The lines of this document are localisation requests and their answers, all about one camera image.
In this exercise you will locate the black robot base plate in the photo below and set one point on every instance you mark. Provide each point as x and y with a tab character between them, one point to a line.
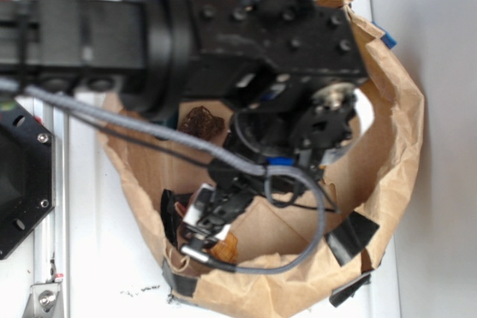
25	171

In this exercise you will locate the brown paper bag tray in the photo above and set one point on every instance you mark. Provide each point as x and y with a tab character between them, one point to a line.
372	185

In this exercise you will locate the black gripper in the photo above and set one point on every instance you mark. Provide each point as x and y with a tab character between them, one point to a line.
302	125

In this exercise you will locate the brown rough rock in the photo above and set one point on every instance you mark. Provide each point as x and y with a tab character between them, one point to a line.
202	124

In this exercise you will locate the aluminium frame rail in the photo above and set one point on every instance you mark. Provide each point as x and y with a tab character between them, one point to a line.
51	236

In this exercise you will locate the orange spiral sea shell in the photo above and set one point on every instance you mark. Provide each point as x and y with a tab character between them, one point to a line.
226	250

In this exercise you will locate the sensor gripper finger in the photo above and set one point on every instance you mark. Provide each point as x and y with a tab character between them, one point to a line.
195	250

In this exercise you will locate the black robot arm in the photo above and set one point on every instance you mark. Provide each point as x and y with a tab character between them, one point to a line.
268	87

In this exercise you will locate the metal corner bracket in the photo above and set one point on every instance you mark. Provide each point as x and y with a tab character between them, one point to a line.
45	301

